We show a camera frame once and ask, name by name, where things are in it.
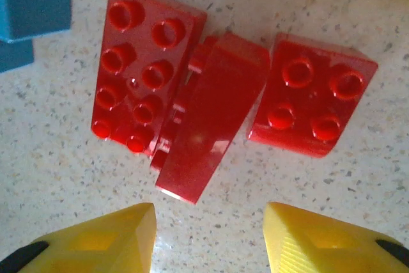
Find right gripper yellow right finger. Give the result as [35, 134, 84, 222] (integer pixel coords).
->
[263, 201, 409, 273]

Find blue lego brick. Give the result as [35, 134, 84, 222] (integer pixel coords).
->
[0, 39, 35, 74]
[0, 0, 72, 44]

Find red sloped lego brick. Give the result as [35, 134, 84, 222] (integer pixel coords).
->
[150, 32, 271, 205]

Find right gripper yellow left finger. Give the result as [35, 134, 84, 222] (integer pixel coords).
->
[0, 202, 157, 273]

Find red square lego brick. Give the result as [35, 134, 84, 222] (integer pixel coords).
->
[245, 32, 379, 159]

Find red long lego brick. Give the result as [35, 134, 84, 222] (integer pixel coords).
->
[90, 0, 208, 158]

